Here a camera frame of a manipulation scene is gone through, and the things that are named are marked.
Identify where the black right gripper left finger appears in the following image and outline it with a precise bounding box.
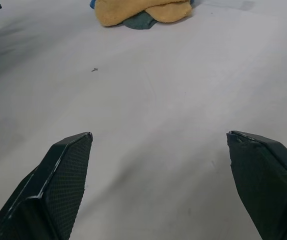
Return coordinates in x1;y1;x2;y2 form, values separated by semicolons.
0;131;94;240

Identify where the dark green cloth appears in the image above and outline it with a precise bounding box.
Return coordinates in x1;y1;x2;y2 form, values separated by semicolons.
121;11;159;31

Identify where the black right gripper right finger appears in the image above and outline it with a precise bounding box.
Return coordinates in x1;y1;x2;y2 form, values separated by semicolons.
226;130;287;240

